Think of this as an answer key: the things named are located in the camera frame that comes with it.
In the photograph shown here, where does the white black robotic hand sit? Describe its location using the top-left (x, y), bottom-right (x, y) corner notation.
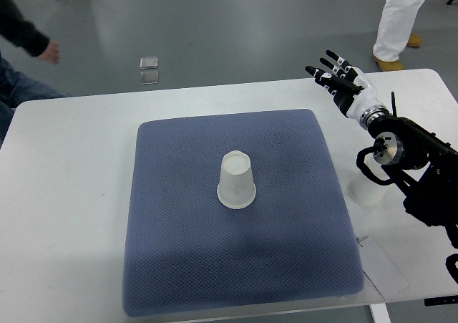
top-left (305, 50), bottom-right (389, 130)

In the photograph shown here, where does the white paper cup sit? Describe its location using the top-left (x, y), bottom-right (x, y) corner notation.
top-left (348, 156), bottom-right (389, 206)
top-left (217, 150), bottom-right (256, 209)

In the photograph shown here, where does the person in white trousers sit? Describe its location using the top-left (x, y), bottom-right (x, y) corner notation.
top-left (372, 0), bottom-right (426, 72)

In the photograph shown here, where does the white paper cup on cushion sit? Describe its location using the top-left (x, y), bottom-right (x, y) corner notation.
top-left (217, 150), bottom-right (256, 209)

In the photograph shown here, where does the white paper tag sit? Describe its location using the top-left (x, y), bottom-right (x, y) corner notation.
top-left (358, 237), bottom-right (409, 299)

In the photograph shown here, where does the upper metal floor plate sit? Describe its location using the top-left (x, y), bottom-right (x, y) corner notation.
top-left (140, 56), bottom-right (158, 69)

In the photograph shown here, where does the white table leg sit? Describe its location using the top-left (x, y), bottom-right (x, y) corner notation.
top-left (369, 304), bottom-right (391, 323)

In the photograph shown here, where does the black table control panel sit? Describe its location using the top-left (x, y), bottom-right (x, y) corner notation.
top-left (424, 295), bottom-right (458, 307)

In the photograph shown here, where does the blue textured foam cushion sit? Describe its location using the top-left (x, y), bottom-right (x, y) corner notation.
top-left (122, 109), bottom-right (364, 317)

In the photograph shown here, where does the person in dark jacket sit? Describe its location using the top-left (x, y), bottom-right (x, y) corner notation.
top-left (0, 0), bottom-right (72, 148)

